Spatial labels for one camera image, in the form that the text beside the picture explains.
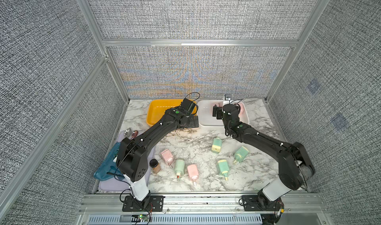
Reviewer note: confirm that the pink pencil sharpener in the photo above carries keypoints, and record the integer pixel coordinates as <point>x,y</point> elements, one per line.
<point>242,109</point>

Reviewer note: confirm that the yellow plastic storage box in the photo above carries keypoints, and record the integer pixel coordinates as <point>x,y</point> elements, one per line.
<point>157,108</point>

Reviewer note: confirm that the green sharpener lower left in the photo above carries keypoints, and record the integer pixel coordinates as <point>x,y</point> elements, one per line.
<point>179,168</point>

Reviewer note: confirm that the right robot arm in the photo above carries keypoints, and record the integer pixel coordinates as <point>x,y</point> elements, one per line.
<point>294,164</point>

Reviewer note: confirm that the green sharpener right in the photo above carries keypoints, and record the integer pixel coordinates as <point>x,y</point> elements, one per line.
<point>240,154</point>

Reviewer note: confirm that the green sharpener lower centre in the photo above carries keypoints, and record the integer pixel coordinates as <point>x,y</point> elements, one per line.
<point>223,168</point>

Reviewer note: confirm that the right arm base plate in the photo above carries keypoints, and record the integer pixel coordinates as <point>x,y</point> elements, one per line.
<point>253,202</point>

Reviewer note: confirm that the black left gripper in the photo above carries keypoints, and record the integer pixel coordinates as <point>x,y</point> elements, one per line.
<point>192,124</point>

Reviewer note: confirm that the silver metal spoon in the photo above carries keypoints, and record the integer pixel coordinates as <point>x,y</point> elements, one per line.
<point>128,133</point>

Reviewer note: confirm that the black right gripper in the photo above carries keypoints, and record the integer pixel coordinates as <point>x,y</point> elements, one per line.
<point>219,109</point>

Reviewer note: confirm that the teal cloth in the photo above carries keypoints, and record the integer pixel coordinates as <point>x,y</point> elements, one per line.
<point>108,167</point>

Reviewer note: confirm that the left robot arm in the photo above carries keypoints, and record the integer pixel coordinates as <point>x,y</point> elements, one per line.
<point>132,158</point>

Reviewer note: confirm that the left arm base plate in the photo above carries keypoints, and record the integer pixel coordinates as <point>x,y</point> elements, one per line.
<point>150,203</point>

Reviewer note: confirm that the green sharpener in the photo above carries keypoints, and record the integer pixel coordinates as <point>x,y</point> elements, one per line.
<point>240,154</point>
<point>216,145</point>
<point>179,168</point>
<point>223,168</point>

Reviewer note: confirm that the lilac plastic tray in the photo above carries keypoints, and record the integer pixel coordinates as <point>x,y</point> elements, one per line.
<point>115,185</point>

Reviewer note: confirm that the white plastic storage box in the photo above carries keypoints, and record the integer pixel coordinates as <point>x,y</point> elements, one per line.
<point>205,108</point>

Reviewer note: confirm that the small brown jar black lid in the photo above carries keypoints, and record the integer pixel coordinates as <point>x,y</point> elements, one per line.
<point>155,166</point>

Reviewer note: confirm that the aluminium front rail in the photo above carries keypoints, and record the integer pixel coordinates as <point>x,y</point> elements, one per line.
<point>204,208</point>

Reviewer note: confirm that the green sharpener upper centre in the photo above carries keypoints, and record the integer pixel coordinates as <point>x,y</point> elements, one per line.
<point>216,145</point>

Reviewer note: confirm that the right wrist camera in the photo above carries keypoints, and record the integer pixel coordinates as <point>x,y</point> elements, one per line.
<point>227,99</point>

